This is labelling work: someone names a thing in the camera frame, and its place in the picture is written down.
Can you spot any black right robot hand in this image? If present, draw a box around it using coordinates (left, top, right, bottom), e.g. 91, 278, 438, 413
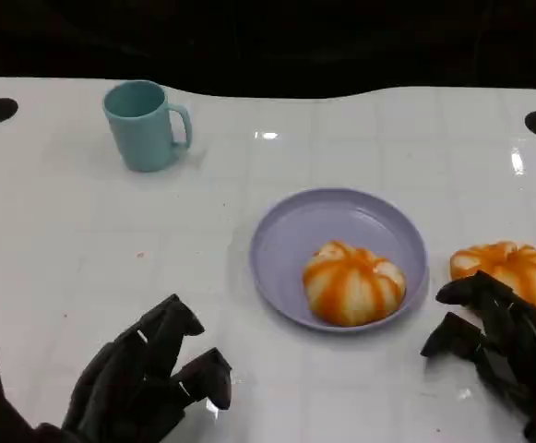
420, 269, 536, 443

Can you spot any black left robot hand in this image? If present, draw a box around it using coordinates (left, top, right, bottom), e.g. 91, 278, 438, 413
62, 293, 234, 443

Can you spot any orange and white bread roll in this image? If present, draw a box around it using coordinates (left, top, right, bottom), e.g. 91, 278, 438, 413
449, 239, 536, 311
302, 239, 408, 328

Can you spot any lilac plate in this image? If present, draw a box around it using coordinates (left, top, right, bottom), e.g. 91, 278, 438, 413
248, 187, 430, 332

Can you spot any pale green mug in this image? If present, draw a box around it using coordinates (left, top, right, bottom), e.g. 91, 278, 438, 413
102, 80, 194, 173

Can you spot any black cloth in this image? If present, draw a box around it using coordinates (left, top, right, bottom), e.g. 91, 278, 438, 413
0, 0, 536, 99

